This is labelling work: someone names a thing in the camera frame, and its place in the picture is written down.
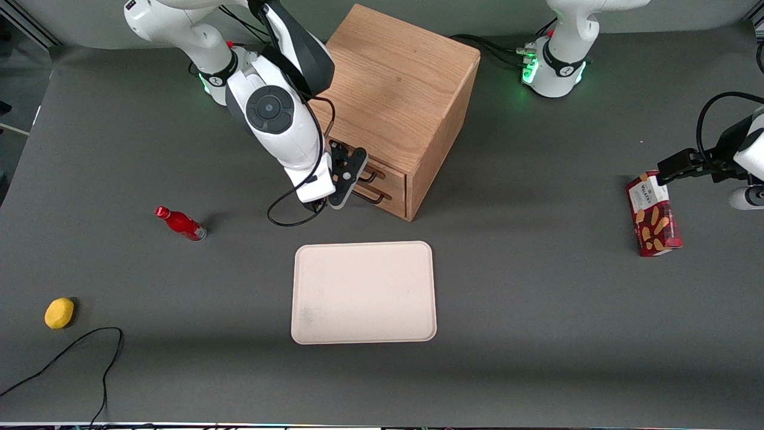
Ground thin black table cable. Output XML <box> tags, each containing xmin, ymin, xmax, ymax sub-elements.
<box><xmin>0</xmin><ymin>327</ymin><xmax>124</xmax><ymax>426</ymax></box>

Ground cream rectangular plastic tray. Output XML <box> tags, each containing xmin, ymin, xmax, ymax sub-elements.
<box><xmin>291</xmin><ymin>241</ymin><xmax>438</xmax><ymax>345</ymax></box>

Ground black left wrist camera cable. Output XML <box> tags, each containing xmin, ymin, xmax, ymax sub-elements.
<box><xmin>695</xmin><ymin>91</ymin><xmax>764</xmax><ymax>171</ymax></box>

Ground yellow lemon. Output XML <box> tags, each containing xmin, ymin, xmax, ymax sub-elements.
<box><xmin>44</xmin><ymin>297</ymin><xmax>75</xmax><ymax>330</ymax></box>

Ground oak wooden drawer cabinet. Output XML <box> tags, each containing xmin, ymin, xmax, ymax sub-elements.
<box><xmin>310</xmin><ymin>4</ymin><xmax>482</xmax><ymax>222</ymax></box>

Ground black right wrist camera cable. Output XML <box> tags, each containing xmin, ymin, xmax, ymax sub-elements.
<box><xmin>267</xmin><ymin>96</ymin><xmax>336</xmax><ymax>228</ymax></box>

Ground black left arm base cables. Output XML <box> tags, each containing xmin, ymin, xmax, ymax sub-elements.
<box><xmin>449</xmin><ymin>33</ymin><xmax>529</xmax><ymax>67</ymax></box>

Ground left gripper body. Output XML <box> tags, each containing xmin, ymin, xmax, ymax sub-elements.
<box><xmin>711</xmin><ymin>106</ymin><xmax>764</xmax><ymax>183</ymax></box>

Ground red shortbread biscuit box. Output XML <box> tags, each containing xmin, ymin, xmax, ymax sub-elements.
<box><xmin>626</xmin><ymin>170</ymin><xmax>683</xmax><ymax>257</ymax></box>

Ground aluminium frame profile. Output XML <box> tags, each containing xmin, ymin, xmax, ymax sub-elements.
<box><xmin>0</xmin><ymin>0</ymin><xmax>61</xmax><ymax>50</ymax></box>

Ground small red bottle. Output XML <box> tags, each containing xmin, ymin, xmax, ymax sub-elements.
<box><xmin>155</xmin><ymin>206</ymin><xmax>208</xmax><ymax>242</ymax></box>

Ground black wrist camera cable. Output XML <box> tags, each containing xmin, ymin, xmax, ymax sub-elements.
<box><xmin>267</xmin><ymin>96</ymin><xmax>336</xmax><ymax>228</ymax></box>
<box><xmin>695</xmin><ymin>91</ymin><xmax>764</xmax><ymax>171</ymax></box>

